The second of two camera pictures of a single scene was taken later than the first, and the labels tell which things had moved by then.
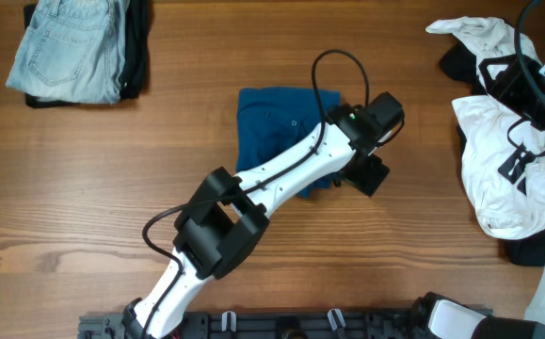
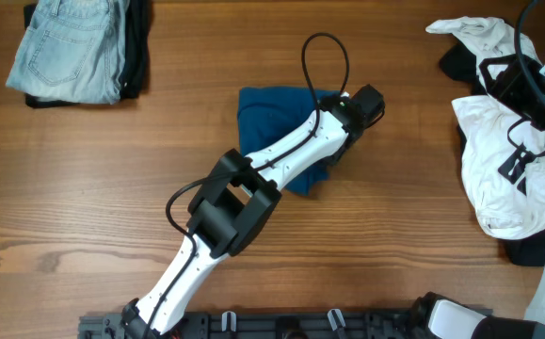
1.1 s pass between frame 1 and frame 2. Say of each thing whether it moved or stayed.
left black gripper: moved
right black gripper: stayed
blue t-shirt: stayed
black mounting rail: stayed
